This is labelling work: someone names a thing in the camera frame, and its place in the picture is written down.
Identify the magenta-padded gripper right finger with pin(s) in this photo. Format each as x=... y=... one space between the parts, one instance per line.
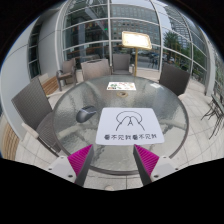
x=148 y=160

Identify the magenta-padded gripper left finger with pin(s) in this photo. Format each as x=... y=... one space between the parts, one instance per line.
x=78 y=160

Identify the black computer mouse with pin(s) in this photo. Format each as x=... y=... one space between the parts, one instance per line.
x=85 y=114

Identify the white printed mouse pad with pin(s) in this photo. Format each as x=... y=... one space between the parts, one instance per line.
x=130 y=125

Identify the grey wicker chair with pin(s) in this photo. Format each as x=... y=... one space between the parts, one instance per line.
x=121 y=62
x=174 y=78
x=95 y=69
x=31 y=103

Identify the colourful printed menu card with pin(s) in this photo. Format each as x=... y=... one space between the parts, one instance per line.
x=121 y=86

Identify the green metal folding table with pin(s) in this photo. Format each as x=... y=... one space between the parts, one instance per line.
x=216 y=111

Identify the grey wicker armchair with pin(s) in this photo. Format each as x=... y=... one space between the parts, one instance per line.
x=68 y=68

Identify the gold framed menu stand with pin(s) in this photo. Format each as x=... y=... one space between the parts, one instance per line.
x=136 y=40

